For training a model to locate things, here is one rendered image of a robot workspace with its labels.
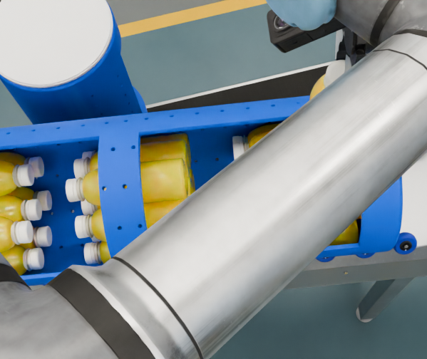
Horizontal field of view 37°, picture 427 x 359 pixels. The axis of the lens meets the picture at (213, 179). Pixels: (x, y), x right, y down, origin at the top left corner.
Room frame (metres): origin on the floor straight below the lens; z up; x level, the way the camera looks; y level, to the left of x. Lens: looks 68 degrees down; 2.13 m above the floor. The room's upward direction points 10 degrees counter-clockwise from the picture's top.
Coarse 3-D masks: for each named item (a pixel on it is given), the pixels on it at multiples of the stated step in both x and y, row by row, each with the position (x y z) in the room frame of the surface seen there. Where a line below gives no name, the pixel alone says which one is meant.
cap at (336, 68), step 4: (340, 60) 0.41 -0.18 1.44; (344, 60) 0.41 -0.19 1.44; (332, 64) 0.41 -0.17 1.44; (336, 64) 0.41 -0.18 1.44; (340, 64) 0.41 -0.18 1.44; (344, 64) 0.41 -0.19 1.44; (328, 68) 0.40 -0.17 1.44; (332, 68) 0.40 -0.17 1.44; (336, 68) 0.40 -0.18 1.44; (340, 68) 0.40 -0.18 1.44; (344, 68) 0.40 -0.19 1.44; (328, 72) 0.40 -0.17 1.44; (332, 72) 0.40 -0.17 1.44; (336, 72) 0.40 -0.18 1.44; (340, 72) 0.40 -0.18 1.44; (328, 76) 0.39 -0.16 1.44; (332, 76) 0.39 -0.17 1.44; (336, 76) 0.39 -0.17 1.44; (328, 80) 0.39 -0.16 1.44; (332, 80) 0.39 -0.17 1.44; (328, 84) 0.39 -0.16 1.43
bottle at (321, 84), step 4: (324, 76) 0.41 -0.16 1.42; (320, 80) 0.41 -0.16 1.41; (324, 80) 0.40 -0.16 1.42; (316, 84) 0.41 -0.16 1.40; (320, 84) 0.40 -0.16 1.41; (324, 84) 0.39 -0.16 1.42; (312, 88) 0.41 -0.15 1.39; (316, 88) 0.40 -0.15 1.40; (320, 88) 0.40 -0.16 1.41; (312, 92) 0.40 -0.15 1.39; (316, 92) 0.40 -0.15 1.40; (312, 96) 0.40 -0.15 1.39
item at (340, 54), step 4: (336, 32) 0.43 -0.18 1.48; (340, 32) 0.42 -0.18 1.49; (336, 36) 0.43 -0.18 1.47; (340, 36) 0.42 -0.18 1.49; (336, 40) 0.43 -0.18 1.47; (340, 40) 0.41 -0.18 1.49; (336, 44) 0.42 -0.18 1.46; (340, 44) 0.41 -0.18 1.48; (344, 44) 0.41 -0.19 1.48; (336, 48) 0.42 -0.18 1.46; (340, 48) 0.41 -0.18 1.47; (344, 48) 0.41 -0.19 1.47; (336, 52) 0.42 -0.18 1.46; (340, 52) 0.42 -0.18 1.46; (344, 52) 0.41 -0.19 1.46; (336, 56) 0.41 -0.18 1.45; (340, 56) 0.41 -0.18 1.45; (344, 56) 0.41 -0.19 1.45; (336, 60) 0.41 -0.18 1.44
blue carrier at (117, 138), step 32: (0, 128) 0.56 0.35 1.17; (32, 128) 0.54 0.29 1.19; (64, 128) 0.52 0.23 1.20; (96, 128) 0.51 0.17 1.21; (128, 128) 0.49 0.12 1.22; (160, 128) 0.48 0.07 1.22; (192, 128) 0.47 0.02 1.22; (224, 128) 0.54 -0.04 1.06; (64, 160) 0.55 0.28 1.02; (128, 160) 0.43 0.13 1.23; (192, 160) 0.51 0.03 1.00; (224, 160) 0.50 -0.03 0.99; (64, 192) 0.51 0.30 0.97; (128, 192) 0.38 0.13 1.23; (384, 192) 0.31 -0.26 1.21; (32, 224) 0.46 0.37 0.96; (64, 224) 0.45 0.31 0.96; (128, 224) 0.33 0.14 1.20; (384, 224) 0.27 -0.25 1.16; (64, 256) 0.38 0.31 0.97; (320, 256) 0.26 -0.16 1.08
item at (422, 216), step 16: (416, 176) 0.42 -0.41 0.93; (416, 192) 0.39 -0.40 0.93; (416, 208) 0.36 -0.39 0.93; (416, 224) 0.32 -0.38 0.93; (304, 272) 0.28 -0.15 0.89; (320, 272) 0.27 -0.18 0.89; (336, 272) 0.27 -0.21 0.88; (352, 272) 0.27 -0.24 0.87; (368, 272) 0.26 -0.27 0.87; (384, 272) 0.26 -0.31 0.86; (400, 272) 0.25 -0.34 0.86; (416, 272) 0.25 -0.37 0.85; (288, 288) 0.26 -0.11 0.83
